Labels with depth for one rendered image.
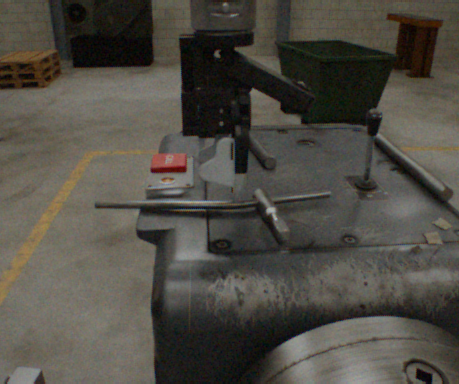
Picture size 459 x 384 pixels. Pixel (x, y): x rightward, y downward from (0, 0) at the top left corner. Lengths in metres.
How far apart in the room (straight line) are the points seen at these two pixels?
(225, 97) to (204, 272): 0.20
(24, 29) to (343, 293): 10.65
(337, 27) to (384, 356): 10.25
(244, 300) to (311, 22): 10.04
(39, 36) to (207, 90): 10.39
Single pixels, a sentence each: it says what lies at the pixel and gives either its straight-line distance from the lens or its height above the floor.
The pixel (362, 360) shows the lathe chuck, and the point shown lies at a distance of 0.44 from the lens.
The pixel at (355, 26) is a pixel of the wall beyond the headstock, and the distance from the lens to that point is 10.70.
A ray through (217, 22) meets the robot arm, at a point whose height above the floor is 1.51.
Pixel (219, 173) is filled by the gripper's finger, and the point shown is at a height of 1.33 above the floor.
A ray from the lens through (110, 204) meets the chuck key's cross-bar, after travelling 0.64.
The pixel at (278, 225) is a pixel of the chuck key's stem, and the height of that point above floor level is 1.27.
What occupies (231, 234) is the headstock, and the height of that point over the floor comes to 1.26.
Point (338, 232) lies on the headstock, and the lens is 0.58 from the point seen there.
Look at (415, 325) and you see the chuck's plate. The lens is 0.50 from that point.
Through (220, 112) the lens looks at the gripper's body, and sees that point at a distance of 0.52.
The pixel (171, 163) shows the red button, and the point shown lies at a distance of 0.75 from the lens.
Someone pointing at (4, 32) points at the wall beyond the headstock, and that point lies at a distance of 11.15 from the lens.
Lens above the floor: 1.55
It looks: 27 degrees down
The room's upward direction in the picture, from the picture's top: straight up
